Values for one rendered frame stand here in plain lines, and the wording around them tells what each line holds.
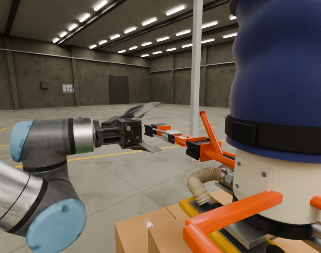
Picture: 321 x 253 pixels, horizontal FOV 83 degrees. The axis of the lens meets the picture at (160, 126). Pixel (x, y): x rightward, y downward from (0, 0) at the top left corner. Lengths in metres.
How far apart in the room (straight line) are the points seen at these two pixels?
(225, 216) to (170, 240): 0.42
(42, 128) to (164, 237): 0.51
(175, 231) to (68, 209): 0.46
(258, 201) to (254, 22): 0.30
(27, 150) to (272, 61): 0.49
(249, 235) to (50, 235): 0.35
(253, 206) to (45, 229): 0.33
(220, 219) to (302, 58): 0.26
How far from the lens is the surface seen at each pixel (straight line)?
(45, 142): 0.46
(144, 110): 0.52
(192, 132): 3.74
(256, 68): 0.36
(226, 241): 0.45
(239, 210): 0.33
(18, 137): 0.47
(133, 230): 1.37
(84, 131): 0.46
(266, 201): 0.37
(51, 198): 0.37
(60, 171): 0.50
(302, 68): 0.35
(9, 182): 0.36
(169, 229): 0.75
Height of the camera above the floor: 1.43
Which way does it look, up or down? 11 degrees down
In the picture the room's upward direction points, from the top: straight up
